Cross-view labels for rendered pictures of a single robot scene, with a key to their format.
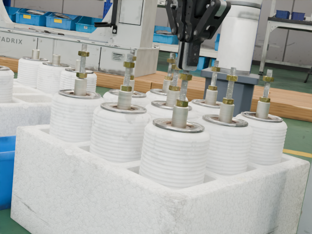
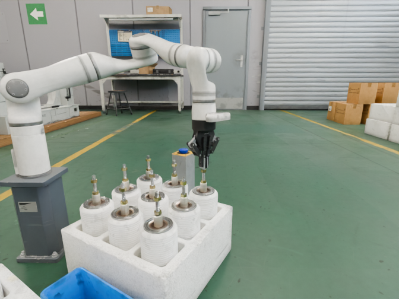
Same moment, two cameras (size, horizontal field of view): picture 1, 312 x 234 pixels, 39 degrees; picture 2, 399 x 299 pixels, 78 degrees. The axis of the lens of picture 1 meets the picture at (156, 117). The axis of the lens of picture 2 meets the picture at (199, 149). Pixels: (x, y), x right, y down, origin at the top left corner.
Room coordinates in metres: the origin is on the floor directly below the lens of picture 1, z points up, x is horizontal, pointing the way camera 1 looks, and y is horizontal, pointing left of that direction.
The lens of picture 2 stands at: (0.79, 0.71, 0.60)
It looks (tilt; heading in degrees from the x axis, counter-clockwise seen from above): 15 degrees down; 258
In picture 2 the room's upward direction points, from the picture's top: straight up
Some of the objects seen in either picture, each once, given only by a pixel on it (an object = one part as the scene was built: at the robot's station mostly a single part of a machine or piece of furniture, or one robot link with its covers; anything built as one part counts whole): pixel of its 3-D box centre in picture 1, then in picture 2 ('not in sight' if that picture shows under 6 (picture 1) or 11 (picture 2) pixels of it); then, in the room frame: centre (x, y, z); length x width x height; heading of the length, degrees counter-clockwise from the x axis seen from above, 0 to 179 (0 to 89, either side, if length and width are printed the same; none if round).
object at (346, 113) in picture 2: not in sight; (348, 113); (-2.21, -2.48, 0.15); 0.30 x 0.24 x 0.30; 75
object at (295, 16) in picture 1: (297, 17); not in sight; (5.98, -1.69, 0.82); 0.24 x 0.16 x 0.11; 169
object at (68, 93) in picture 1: (79, 94); (158, 225); (0.78, 0.14, 0.25); 0.08 x 0.08 x 0.01
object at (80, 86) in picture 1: (80, 87); (158, 220); (0.78, 0.14, 0.26); 0.02 x 0.02 x 0.03
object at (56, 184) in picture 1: (159, 190); (155, 240); (0.78, -0.03, 0.09); 0.39 x 0.39 x 0.18; 48
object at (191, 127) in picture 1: (178, 126); (203, 190); (0.62, -0.03, 0.25); 0.08 x 0.08 x 0.01
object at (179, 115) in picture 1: (179, 117); (203, 187); (0.62, -0.03, 0.26); 0.02 x 0.02 x 0.03
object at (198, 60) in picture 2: not in sight; (201, 75); (0.62, -0.03, 0.62); 0.09 x 0.07 x 0.15; 33
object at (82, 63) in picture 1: (82, 65); (157, 206); (0.78, 0.14, 0.30); 0.01 x 0.01 x 0.08
